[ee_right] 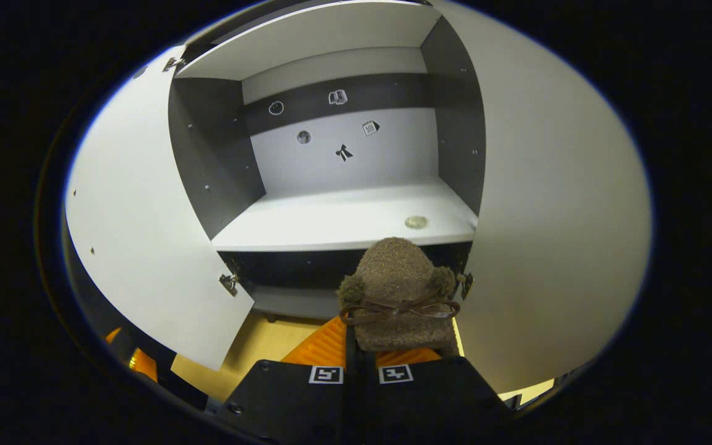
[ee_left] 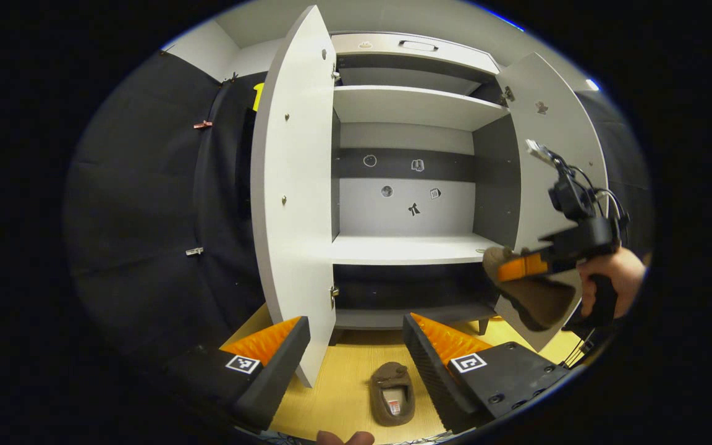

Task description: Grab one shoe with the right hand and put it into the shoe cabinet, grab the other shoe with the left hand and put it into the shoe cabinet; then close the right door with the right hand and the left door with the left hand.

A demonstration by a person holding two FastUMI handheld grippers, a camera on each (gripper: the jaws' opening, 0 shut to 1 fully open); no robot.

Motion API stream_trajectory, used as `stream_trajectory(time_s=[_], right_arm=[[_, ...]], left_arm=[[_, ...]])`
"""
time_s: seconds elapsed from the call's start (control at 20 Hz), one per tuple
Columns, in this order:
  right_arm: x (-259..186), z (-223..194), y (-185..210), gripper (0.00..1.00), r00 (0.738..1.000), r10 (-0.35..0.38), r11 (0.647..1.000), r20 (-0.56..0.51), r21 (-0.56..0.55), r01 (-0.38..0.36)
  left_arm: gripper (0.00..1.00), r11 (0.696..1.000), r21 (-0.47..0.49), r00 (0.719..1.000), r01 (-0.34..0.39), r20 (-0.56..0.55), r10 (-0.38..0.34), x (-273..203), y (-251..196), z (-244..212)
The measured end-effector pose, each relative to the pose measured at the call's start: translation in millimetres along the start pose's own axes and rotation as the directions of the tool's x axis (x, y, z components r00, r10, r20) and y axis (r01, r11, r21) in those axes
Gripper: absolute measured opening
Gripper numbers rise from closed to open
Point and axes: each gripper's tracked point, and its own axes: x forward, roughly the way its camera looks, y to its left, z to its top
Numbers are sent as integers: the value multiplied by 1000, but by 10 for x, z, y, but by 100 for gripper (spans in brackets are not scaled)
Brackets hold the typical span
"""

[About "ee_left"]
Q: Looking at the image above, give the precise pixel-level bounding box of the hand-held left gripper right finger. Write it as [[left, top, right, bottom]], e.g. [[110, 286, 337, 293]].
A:
[[402, 312, 573, 435]]

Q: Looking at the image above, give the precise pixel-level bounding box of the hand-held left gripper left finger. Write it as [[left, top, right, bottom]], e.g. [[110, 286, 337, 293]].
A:
[[161, 315, 312, 432]]

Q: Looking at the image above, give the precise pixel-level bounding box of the brown fuzzy slipper shoe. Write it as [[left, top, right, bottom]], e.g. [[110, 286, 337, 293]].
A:
[[370, 362, 417, 427], [481, 246, 577, 333]]

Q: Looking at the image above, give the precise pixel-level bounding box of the white shoe cabinet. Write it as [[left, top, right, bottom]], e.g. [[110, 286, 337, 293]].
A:
[[330, 32, 520, 334]]

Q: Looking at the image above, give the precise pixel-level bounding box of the white shoe cabinet door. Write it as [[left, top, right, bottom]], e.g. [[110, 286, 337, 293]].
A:
[[251, 5, 337, 388], [493, 53, 609, 353]]

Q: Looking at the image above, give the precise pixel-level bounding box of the grey cabinet bottom shelf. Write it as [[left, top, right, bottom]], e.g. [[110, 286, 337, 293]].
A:
[[334, 303, 499, 331]]

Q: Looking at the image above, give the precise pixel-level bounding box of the white cabinet shelf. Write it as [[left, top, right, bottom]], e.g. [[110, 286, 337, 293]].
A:
[[333, 85, 510, 132], [331, 233, 505, 266]]

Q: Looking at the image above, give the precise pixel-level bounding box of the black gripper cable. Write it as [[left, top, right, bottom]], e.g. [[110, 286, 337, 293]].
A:
[[569, 164, 630, 223]]

